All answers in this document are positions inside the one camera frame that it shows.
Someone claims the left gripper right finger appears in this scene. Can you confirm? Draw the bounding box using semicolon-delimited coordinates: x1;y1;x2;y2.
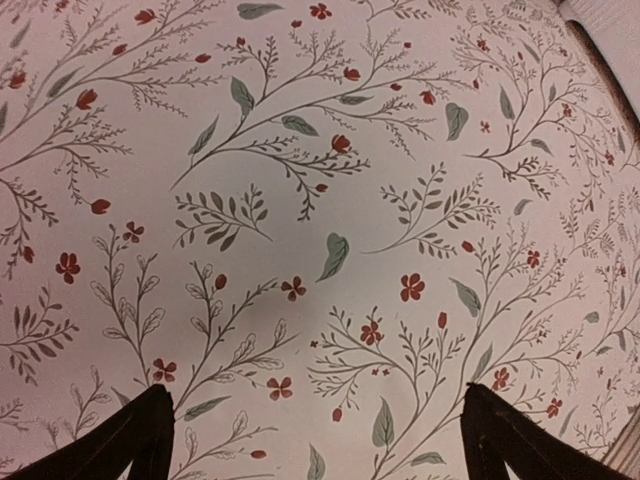
460;383;635;480

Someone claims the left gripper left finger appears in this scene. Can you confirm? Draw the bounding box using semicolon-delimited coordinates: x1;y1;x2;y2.
9;384;175;480

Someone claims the white plastic laundry basket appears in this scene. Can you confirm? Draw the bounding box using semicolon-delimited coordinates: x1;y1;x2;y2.
558;0;639;133

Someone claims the floral patterned table mat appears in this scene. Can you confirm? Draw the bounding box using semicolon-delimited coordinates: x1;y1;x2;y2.
1;1;639;479

